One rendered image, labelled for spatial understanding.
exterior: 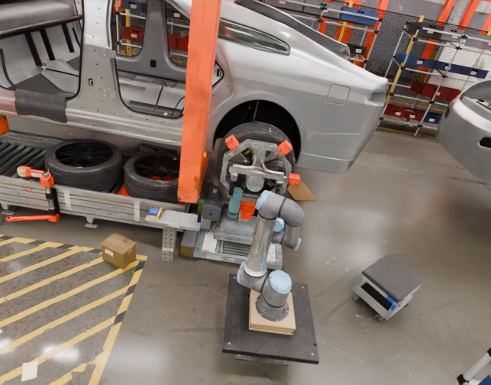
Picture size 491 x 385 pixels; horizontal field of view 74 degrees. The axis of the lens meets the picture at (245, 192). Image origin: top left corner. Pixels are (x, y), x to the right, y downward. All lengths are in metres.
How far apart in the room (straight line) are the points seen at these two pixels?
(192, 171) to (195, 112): 0.48
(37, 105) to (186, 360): 2.44
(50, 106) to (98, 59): 0.65
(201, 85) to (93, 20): 1.12
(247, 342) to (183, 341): 0.51
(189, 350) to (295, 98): 2.07
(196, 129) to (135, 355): 1.57
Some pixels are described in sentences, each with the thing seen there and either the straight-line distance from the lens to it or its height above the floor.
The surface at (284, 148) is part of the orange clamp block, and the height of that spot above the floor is 1.12.
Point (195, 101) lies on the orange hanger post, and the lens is 2.35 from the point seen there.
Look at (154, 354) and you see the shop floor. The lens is 2.48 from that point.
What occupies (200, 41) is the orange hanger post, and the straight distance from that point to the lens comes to 2.25.
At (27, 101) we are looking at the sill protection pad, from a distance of 3.51.
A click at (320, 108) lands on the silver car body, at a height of 1.33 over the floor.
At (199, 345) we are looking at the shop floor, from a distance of 2.52.
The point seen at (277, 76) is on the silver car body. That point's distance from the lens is 2.80.
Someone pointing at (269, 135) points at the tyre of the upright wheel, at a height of 1.17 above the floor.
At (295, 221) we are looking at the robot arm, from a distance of 1.77.
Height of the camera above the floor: 2.16
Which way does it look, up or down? 33 degrees down
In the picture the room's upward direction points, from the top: 12 degrees clockwise
